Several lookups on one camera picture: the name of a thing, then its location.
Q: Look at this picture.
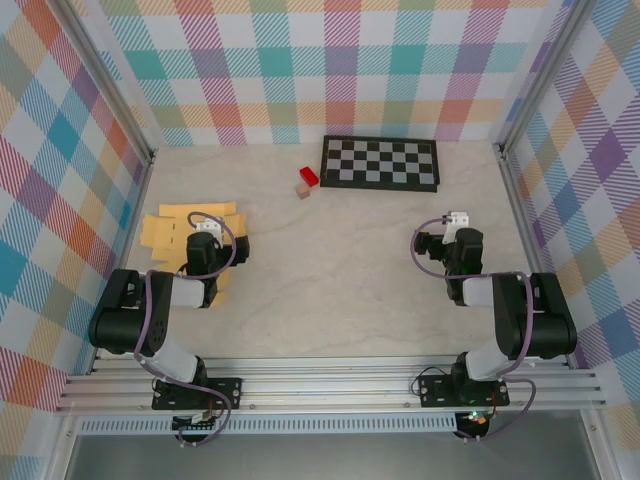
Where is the yellow paper box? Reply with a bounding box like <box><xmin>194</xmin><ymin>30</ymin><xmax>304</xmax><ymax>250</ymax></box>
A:
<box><xmin>139</xmin><ymin>201</ymin><xmax>250</xmax><ymax>310</ymax></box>

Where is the black grey chessboard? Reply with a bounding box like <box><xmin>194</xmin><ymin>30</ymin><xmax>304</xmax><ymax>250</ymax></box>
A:
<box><xmin>318</xmin><ymin>134</ymin><xmax>442</xmax><ymax>194</ymax></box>

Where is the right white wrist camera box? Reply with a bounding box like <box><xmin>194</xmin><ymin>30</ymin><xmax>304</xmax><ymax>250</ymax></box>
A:
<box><xmin>444</xmin><ymin>210</ymin><xmax>472</xmax><ymax>244</ymax></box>

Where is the aluminium side rail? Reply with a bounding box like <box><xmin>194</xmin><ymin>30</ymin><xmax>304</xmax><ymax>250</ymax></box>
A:
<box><xmin>494</xmin><ymin>143</ymin><xmax>576</xmax><ymax>369</ymax></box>
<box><xmin>88</xmin><ymin>149</ymin><xmax>157</xmax><ymax>376</ymax></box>

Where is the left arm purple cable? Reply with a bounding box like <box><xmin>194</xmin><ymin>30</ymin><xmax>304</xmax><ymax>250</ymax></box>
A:
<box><xmin>133</xmin><ymin>212</ymin><xmax>239</xmax><ymax>448</ymax></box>

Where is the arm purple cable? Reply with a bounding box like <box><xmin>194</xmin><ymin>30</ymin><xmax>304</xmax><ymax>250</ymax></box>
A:
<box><xmin>133</xmin><ymin>212</ymin><xmax>239</xmax><ymax>448</ymax></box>
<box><xmin>410</xmin><ymin>215</ymin><xmax>539</xmax><ymax>444</ymax></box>

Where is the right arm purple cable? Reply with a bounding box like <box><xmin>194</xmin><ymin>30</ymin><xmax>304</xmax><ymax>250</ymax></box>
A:
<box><xmin>410</xmin><ymin>215</ymin><xmax>539</xmax><ymax>444</ymax></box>

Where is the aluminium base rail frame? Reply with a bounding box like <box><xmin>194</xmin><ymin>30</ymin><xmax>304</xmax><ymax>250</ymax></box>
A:
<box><xmin>54</xmin><ymin>355</ymin><xmax>609</xmax><ymax>414</ymax></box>

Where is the aluminium frame post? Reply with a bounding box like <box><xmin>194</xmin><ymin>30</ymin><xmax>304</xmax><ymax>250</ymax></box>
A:
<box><xmin>492</xmin><ymin>0</ymin><xmax>591</xmax><ymax>151</ymax></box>
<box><xmin>58</xmin><ymin>0</ymin><xmax>157</xmax><ymax>164</ymax></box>

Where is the slotted grey cable duct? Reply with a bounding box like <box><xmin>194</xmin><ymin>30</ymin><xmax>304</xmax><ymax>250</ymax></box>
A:
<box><xmin>78</xmin><ymin>417</ymin><xmax>459</xmax><ymax>435</ymax></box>

